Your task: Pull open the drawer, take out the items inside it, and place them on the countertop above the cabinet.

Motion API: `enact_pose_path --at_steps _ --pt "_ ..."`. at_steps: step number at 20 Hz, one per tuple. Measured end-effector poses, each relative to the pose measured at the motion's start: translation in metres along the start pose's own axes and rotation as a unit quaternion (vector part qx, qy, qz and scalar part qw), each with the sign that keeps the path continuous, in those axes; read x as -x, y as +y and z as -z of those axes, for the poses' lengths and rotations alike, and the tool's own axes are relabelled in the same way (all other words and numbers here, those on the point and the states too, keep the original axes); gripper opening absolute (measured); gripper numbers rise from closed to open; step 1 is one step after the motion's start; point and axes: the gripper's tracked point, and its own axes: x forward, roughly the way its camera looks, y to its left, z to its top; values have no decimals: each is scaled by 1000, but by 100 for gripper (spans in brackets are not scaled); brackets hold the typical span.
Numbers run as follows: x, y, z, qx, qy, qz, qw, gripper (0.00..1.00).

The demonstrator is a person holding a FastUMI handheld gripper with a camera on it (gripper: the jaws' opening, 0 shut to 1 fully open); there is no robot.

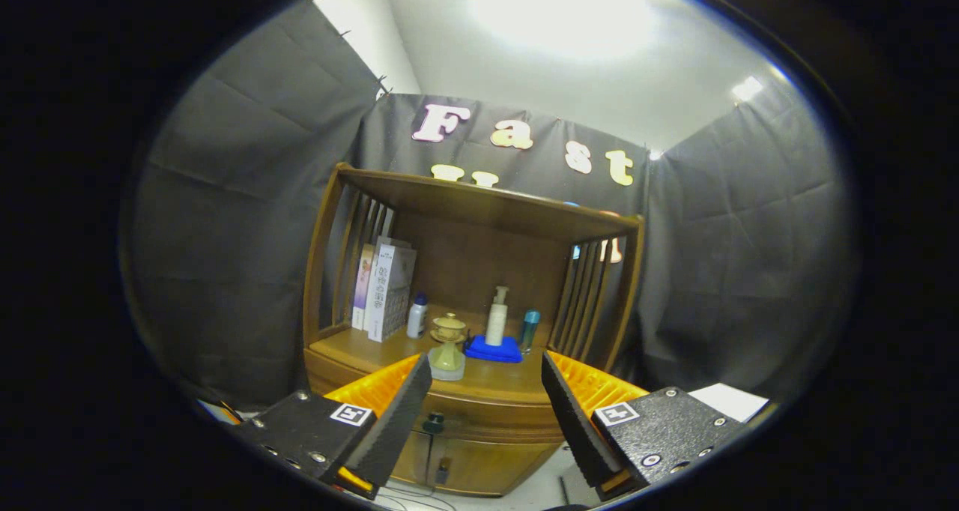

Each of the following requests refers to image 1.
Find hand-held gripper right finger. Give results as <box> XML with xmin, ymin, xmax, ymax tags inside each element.
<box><xmin>541</xmin><ymin>350</ymin><xmax>742</xmax><ymax>501</ymax></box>

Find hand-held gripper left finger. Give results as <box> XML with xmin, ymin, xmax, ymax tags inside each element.
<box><xmin>236</xmin><ymin>352</ymin><xmax>434</xmax><ymax>501</ymax></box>

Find pale green ceramic ornament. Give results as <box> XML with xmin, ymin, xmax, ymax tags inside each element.
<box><xmin>429</xmin><ymin>340</ymin><xmax>467</xmax><ymax>381</ymax></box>

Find wooden cabinet door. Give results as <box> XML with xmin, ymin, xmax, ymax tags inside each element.
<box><xmin>393</xmin><ymin>430</ymin><xmax>432</xmax><ymax>487</ymax></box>
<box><xmin>432</xmin><ymin>436</ymin><xmax>560</xmax><ymax>497</ymax></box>

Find wooden countertop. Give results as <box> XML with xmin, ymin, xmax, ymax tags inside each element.
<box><xmin>307</xmin><ymin>312</ymin><xmax>600</xmax><ymax>405</ymax></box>

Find white drawer unit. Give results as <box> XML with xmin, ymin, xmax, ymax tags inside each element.
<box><xmin>686</xmin><ymin>382</ymin><xmax>771</xmax><ymax>423</ymax></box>

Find brown wooden cabinet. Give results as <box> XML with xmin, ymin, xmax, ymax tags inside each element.
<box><xmin>302</xmin><ymin>163</ymin><xmax>645</xmax><ymax>497</ymax></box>

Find blue tumbler bottle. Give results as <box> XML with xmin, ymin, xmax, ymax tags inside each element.
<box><xmin>519</xmin><ymin>310</ymin><xmax>541</xmax><ymax>355</ymax></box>

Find white bottle blue cap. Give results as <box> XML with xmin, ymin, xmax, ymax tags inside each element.
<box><xmin>406</xmin><ymin>293</ymin><xmax>429</xmax><ymax>339</ymax></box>

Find blue folded cloth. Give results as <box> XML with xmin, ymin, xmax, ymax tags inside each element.
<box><xmin>463</xmin><ymin>335</ymin><xmax>524</xmax><ymax>363</ymax></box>

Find yellow lidded teacup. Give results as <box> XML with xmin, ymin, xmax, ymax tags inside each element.
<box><xmin>429</xmin><ymin>313</ymin><xmax>468</xmax><ymax>345</ymax></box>

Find white pump bottle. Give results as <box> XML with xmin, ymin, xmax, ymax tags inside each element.
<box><xmin>485</xmin><ymin>286</ymin><xmax>509</xmax><ymax>347</ymax></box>

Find white book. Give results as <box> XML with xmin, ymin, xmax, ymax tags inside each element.
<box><xmin>366</xmin><ymin>235</ymin><xmax>417</xmax><ymax>343</ymax></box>

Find purple book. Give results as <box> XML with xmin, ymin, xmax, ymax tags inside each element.
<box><xmin>351</xmin><ymin>243</ymin><xmax>375</xmax><ymax>330</ymax></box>

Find black backdrop cloth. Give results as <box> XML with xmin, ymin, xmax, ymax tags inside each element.
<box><xmin>120</xmin><ymin>0</ymin><xmax>859</xmax><ymax>422</ymax></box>

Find floor cables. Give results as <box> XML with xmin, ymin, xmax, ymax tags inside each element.
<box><xmin>375</xmin><ymin>485</ymin><xmax>458</xmax><ymax>511</ymax></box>

